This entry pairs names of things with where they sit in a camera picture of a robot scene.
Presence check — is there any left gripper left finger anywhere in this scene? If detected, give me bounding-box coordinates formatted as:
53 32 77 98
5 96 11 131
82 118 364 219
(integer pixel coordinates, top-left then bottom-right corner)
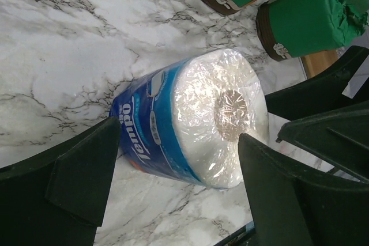
1 118 121 245

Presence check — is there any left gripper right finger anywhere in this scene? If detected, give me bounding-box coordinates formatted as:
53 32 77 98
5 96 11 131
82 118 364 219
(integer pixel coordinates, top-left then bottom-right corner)
238 134 368 245

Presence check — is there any blue roll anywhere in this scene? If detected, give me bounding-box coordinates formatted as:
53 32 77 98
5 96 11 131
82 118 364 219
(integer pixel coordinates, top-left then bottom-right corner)
110 48 269 190

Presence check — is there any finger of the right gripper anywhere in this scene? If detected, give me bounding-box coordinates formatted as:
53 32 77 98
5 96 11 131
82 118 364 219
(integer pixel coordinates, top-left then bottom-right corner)
278 104 368 183
265 46 368 121

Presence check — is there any bottom wooden shelf board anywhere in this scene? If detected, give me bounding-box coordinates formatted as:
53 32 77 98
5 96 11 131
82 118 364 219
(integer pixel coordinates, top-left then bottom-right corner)
302 50 338 78

